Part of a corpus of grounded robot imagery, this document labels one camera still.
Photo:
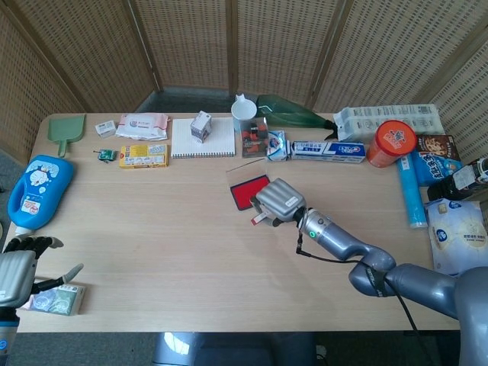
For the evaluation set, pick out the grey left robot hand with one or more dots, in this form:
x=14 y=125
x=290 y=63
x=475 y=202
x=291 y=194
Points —
x=15 y=274

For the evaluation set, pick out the pastel sticky notes pack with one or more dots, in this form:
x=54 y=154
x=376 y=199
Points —
x=57 y=301

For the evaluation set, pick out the blue snack bag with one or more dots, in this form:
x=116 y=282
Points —
x=436 y=169

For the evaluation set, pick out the green plastic dustpan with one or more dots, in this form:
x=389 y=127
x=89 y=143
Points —
x=66 y=127

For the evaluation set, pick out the small white box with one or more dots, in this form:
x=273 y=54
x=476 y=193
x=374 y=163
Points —
x=105 y=128

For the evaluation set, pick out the woven wooden folding screen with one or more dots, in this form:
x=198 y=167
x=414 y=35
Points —
x=190 y=45

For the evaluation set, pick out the green plastic bottle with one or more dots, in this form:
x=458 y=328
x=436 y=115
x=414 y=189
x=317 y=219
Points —
x=289 y=112

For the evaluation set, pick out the blue white toothpaste box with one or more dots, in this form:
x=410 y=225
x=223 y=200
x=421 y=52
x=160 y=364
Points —
x=328 y=151

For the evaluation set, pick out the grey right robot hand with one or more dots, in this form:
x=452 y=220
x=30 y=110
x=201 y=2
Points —
x=280 y=198

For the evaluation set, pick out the small red white stamp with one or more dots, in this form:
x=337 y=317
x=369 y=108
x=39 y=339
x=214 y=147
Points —
x=258 y=219

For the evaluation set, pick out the blue white tissue pack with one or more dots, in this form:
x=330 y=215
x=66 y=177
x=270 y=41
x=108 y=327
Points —
x=457 y=236

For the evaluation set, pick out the clear snack box dark label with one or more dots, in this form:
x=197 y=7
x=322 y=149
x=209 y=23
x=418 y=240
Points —
x=253 y=139

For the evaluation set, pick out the blue white soap box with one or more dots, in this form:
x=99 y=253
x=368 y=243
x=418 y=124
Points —
x=277 y=146

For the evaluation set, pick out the red ink pad clear lid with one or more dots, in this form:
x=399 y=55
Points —
x=244 y=192

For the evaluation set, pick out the small purple white carton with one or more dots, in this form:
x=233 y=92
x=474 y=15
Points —
x=201 y=127

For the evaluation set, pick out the brown cookie box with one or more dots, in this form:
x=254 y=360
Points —
x=438 y=146

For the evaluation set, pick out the white blue measuring cup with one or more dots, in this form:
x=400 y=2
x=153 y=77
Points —
x=244 y=110

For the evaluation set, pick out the white spiral notebook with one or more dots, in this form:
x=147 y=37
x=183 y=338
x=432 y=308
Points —
x=183 y=141

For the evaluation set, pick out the pink white wet wipes pack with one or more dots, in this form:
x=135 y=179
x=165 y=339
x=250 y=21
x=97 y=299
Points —
x=143 y=126

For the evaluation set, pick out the blue cylindrical tube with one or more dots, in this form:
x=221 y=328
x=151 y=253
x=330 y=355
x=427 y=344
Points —
x=413 y=194

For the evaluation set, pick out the orange cylindrical canister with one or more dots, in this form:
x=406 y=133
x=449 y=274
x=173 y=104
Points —
x=390 y=145

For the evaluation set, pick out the yellow flat box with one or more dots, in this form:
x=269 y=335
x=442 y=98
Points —
x=144 y=156

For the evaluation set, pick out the white printed long package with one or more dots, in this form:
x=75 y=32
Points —
x=389 y=116

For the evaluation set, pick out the blue detergent bottle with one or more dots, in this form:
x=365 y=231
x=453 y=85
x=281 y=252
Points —
x=40 y=190

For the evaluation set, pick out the dark sauce bottle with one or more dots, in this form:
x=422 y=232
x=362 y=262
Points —
x=453 y=183

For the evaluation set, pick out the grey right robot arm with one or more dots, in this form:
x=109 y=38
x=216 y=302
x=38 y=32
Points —
x=419 y=282

